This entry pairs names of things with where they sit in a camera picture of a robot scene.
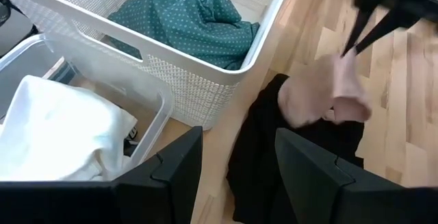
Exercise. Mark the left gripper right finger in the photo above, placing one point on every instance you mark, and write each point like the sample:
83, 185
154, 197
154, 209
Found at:
318, 189

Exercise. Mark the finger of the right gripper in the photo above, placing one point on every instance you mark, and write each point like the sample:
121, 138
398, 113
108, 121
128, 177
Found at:
390, 28
359, 28

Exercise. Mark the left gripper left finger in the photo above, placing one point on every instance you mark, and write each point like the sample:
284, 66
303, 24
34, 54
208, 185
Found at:
171, 183

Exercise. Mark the pink cloth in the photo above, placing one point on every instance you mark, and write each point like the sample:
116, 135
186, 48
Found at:
308, 97

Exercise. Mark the white garment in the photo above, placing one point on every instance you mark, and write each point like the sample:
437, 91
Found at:
58, 131

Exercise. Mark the green floral print shirt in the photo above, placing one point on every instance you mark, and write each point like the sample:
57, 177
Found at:
191, 22

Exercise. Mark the white perforated laundry basket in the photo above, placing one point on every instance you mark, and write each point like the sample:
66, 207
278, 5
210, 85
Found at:
191, 90

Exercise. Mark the clear plastic bin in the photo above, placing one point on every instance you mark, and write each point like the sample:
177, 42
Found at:
150, 90

